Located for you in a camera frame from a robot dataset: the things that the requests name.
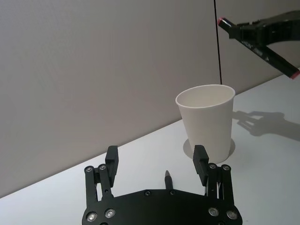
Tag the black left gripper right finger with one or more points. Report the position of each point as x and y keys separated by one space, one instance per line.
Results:
x=200 y=164

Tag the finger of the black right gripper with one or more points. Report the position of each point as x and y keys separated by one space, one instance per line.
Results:
x=250 y=23
x=243 y=32

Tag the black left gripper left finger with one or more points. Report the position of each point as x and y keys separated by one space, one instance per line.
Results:
x=110 y=164

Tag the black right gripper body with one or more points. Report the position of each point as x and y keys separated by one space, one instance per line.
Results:
x=281 y=28

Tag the black marker with pink ends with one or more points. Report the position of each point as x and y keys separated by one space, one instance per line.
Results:
x=279 y=61

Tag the black pen with pointed tip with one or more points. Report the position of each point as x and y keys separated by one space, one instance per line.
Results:
x=168 y=180

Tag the white paper cup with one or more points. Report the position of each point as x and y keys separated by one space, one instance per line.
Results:
x=206 y=122

